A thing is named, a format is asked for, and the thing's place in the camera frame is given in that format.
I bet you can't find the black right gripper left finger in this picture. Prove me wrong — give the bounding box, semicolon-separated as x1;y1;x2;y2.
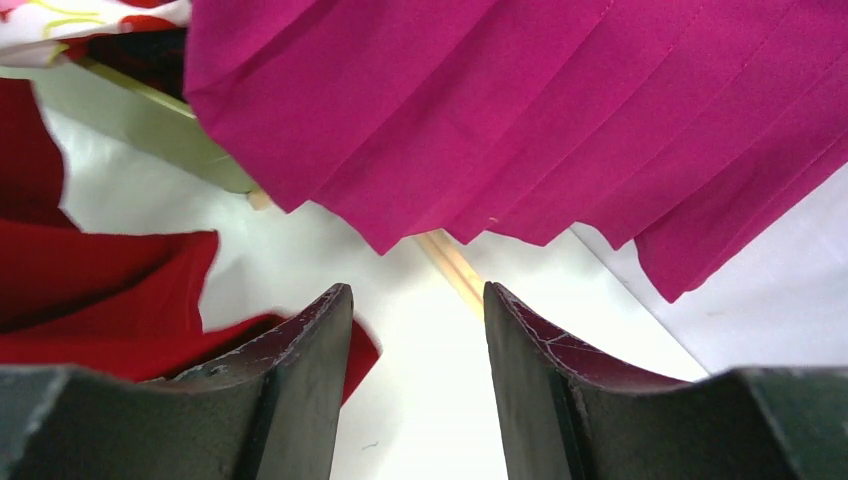
1;284;353;479

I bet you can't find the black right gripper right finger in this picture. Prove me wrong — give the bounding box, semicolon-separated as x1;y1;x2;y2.
484;282;847;480

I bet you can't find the wooden clothes rack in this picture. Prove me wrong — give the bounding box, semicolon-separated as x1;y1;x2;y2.
243;188;483;320

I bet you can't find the red navy plaid skirt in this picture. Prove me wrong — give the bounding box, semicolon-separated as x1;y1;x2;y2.
60;28;187;101

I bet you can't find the white red floral garment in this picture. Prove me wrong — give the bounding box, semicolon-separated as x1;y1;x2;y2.
1;0;192;68

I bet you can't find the magenta pleated skirt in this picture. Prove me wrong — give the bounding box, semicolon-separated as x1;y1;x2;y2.
185;1;847;301

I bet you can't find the red dress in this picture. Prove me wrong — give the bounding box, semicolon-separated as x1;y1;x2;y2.
1;79;380;410

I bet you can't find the olive green plastic basket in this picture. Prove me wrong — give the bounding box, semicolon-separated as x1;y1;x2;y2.
1;58;259;194

